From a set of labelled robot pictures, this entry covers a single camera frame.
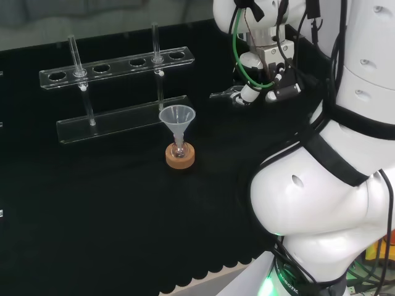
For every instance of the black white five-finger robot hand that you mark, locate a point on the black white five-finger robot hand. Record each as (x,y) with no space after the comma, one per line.
(277,52)

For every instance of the translucent plastic funnel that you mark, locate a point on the translucent plastic funnel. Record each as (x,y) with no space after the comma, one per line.
(177,118)

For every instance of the clear acrylic funnel stand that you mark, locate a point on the clear acrylic funnel stand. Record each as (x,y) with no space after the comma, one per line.
(120,64)

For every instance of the small glass round-bottom flask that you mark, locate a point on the small glass round-bottom flask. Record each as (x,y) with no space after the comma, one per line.
(179,149)

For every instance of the yellow stop button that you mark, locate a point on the yellow stop button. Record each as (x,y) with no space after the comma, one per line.
(371,253)

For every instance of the black bench cloth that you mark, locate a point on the black bench cloth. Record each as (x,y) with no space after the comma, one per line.
(92,200)

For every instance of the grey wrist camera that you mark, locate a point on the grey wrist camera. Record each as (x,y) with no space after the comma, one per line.
(287,91)

